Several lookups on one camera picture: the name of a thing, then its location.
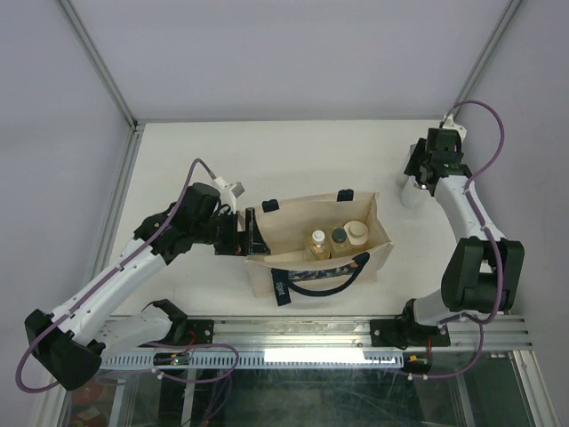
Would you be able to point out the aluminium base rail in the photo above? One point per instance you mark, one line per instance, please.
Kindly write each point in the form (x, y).
(248, 333)

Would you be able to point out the square bottle black cap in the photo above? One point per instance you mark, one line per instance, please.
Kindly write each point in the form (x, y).
(339, 242)

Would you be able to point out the clear bottle white cap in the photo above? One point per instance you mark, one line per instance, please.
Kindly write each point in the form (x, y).
(413, 195)

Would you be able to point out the cream canvas tote bag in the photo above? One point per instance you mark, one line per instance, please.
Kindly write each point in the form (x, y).
(285, 225)

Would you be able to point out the silver cosmetic tube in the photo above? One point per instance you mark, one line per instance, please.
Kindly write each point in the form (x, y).
(402, 177)

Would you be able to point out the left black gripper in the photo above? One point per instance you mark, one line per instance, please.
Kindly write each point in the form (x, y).
(243, 243)

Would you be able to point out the grey slotted cable duct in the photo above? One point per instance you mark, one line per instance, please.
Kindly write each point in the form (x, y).
(272, 358)

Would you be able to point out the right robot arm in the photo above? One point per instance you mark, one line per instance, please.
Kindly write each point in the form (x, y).
(483, 273)

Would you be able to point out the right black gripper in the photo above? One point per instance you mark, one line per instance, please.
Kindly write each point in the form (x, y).
(413, 166)

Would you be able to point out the right aluminium frame post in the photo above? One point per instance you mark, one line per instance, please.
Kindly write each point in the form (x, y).
(490, 48)

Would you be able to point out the left aluminium frame post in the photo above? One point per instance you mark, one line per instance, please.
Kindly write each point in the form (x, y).
(92, 53)

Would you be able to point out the yellow liquid bottle white cap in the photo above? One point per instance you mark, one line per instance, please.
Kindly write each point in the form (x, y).
(317, 247)

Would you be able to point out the cream round lid jar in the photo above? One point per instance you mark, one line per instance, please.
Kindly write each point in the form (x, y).
(357, 233)

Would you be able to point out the aluminium frame post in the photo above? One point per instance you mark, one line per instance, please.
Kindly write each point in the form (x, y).
(92, 53)
(490, 48)

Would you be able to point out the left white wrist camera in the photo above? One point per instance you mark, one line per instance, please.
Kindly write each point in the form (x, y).
(229, 192)

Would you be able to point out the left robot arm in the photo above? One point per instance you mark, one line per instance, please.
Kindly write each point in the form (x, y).
(74, 339)

